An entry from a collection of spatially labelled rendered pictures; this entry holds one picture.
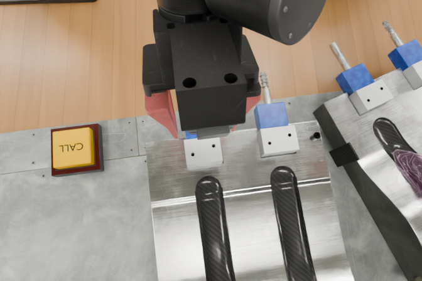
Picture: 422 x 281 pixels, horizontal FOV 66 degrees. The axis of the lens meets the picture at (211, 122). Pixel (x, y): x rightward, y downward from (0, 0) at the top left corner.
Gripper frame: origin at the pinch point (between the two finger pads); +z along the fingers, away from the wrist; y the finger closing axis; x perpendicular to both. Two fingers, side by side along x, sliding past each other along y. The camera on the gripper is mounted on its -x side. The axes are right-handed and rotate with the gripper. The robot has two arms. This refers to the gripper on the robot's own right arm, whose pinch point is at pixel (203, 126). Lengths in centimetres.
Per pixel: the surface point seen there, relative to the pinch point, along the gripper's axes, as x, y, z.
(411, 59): 15.8, 36.5, 6.9
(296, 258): -8.6, 10.7, 19.8
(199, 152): 3.3, -0.7, 8.5
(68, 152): 10.9, -21.4, 13.3
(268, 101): 10.1, 10.6, 7.0
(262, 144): 3.5, 8.1, 8.8
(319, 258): -9.2, 13.8, 19.5
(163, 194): 0.4, -6.4, 13.2
